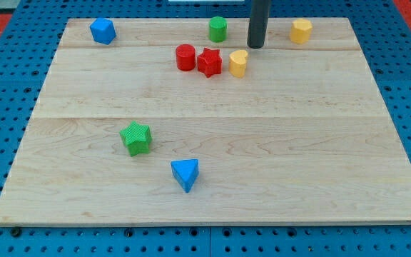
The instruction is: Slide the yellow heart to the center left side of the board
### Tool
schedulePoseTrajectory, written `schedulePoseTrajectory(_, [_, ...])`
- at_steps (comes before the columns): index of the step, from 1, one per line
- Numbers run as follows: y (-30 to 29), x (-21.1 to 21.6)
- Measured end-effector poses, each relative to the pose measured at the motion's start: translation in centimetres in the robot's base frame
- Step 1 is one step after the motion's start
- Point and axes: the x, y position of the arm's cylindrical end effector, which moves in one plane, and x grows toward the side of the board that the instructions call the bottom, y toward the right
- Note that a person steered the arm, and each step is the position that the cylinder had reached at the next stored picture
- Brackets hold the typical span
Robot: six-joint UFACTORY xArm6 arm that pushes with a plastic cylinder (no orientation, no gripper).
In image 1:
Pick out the yellow heart block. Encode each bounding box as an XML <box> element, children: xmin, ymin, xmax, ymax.
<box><xmin>228</xmin><ymin>49</ymin><xmax>248</xmax><ymax>78</ymax></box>

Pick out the light wooden board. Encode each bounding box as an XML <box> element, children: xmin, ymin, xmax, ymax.
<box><xmin>0</xmin><ymin>18</ymin><xmax>411</xmax><ymax>227</ymax></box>

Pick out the blue triangle block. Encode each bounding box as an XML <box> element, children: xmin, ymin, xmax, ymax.
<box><xmin>171</xmin><ymin>159</ymin><xmax>199</xmax><ymax>193</ymax></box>

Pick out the red star block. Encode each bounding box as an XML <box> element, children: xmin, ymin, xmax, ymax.
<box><xmin>197</xmin><ymin>48</ymin><xmax>223</xmax><ymax>78</ymax></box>

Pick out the green star block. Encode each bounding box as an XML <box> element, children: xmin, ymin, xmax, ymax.
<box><xmin>119</xmin><ymin>121</ymin><xmax>152</xmax><ymax>156</ymax></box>

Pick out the red cylinder block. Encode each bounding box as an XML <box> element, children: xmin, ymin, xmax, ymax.
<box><xmin>175</xmin><ymin>44</ymin><xmax>196</xmax><ymax>71</ymax></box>

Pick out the green cylinder block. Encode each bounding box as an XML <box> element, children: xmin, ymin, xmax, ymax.
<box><xmin>208</xmin><ymin>16</ymin><xmax>228</xmax><ymax>43</ymax></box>

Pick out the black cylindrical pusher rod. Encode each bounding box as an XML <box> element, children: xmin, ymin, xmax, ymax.
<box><xmin>247</xmin><ymin>0</ymin><xmax>271</xmax><ymax>49</ymax></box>

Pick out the yellow hexagon block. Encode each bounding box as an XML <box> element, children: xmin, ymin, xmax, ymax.
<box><xmin>290</xmin><ymin>18</ymin><xmax>313</xmax><ymax>44</ymax></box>

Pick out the blue cube block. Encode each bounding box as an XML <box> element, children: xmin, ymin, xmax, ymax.
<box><xmin>89</xmin><ymin>18</ymin><xmax>116</xmax><ymax>45</ymax></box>

